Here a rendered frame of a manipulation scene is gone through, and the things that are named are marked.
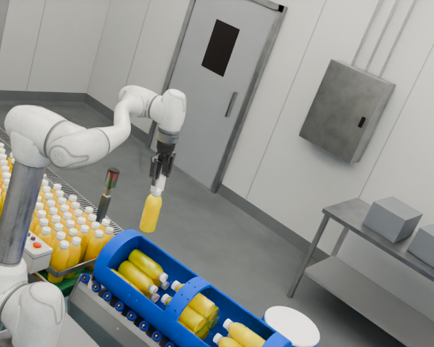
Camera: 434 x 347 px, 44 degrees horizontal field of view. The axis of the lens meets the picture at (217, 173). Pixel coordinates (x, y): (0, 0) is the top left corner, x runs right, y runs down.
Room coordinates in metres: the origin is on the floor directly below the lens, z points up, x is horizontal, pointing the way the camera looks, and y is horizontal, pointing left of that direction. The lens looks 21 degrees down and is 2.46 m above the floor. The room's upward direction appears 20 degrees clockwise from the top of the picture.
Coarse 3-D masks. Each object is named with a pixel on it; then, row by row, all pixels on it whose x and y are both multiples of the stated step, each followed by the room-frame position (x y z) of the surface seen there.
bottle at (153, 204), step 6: (150, 198) 2.07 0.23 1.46; (156, 198) 2.07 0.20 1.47; (150, 204) 2.06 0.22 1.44; (156, 204) 2.06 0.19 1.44; (144, 210) 2.08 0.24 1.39; (150, 210) 2.06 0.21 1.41; (156, 210) 2.07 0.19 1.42; (144, 216) 2.07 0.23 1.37; (150, 216) 2.06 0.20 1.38; (156, 216) 2.08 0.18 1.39; (144, 222) 2.07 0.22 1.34; (150, 222) 2.07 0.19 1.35; (156, 222) 2.10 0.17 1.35; (144, 228) 2.07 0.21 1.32; (150, 228) 2.07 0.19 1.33
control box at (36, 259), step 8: (32, 240) 2.00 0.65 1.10; (40, 240) 2.03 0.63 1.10; (32, 248) 1.96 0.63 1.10; (40, 248) 1.97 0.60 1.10; (48, 248) 2.00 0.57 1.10; (24, 256) 1.94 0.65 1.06; (32, 256) 1.92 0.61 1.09; (40, 256) 1.94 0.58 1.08; (48, 256) 1.98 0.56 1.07; (32, 264) 1.91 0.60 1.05; (40, 264) 1.95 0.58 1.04; (48, 264) 2.00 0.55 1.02; (32, 272) 1.92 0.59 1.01
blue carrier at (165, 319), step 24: (120, 240) 2.07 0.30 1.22; (144, 240) 2.22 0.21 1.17; (96, 264) 2.01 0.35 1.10; (120, 264) 2.17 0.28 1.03; (168, 264) 2.17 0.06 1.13; (120, 288) 1.94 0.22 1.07; (168, 288) 2.13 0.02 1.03; (192, 288) 1.90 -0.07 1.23; (216, 288) 1.97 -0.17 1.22; (144, 312) 1.88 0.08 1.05; (168, 312) 1.83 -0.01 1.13; (240, 312) 1.97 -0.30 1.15; (168, 336) 1.83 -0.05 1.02; (192, 336) 1.76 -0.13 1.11; (264, 336) 1.92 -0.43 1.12
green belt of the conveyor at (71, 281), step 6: (42, 270) 2.11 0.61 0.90; (78, 270) 2.20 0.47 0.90; (84, 270) 2.22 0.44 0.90; (90, 270) 2.24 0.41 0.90; (42, 276) 2.06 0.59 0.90; (78, 276) 2.16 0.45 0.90; (60, 282) 2.07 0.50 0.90; (66, 282) 2.08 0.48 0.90; (72, 282) 2.10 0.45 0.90; (60, 288) 2.03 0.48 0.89; (66, 288) 2.06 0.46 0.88; (72, 288) 2.09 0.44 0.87
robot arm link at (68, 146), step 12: (60, 132) 1.51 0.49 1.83; (72, 132) 1.52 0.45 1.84; (84, 132) 1.55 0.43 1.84; (96, 132) 1.58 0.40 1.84; (48, 144) 1.49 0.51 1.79; (60, 144) 1.46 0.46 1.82; (72, 144) 1.47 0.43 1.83; (84, 144) 1.50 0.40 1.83; (96, 144) 1.54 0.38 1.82; (108, 144) 1.60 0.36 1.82; (48, 156) 1.51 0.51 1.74; (60, 156) 1.45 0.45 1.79; (72, 156) 1.46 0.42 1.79; (84, 156) 1.49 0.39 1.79; (96, 156) 1.54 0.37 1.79; (60, 168) 1.46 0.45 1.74; (72, 168) 1.48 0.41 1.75
